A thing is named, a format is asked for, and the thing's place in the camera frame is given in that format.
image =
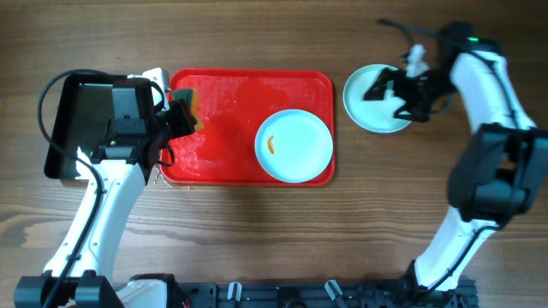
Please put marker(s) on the black rectangular water tray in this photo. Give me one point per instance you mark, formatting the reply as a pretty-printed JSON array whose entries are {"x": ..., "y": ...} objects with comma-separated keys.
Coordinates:
[{"x": 100, "y": 117}]

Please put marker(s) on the white plate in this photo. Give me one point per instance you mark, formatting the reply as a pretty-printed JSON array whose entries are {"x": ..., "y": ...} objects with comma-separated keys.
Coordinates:
[
  {"x": 293, "y": 146},
  {"x": 375, "y": 115}
]

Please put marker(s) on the red plastic tray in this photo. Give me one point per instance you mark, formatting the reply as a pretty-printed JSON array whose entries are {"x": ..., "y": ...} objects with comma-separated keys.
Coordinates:
[{"x": 233, "y": 103}]

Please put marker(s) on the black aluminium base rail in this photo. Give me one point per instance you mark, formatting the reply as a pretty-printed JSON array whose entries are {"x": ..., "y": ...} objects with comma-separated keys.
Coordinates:
[{"x": 365, "y": 294}]

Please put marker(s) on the green and orange sponge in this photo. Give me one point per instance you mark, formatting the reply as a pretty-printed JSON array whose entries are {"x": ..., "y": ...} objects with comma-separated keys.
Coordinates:
[{"x": 190, "y": 96}]

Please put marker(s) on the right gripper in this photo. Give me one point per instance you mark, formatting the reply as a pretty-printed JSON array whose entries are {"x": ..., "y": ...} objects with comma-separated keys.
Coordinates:
[{"x": 423, "y": 112}]

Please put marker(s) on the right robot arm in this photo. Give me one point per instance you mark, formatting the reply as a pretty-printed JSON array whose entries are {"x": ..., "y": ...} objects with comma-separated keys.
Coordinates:
[{"x": 499, "y": 174}]

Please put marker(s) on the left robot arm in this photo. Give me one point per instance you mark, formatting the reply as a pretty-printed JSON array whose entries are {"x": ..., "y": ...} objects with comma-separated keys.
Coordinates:
[{"x": 119, "y": 169}]

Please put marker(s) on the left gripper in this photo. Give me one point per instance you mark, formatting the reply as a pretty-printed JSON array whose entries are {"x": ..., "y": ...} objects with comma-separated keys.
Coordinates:
[{"x": 183, "y": 127}]

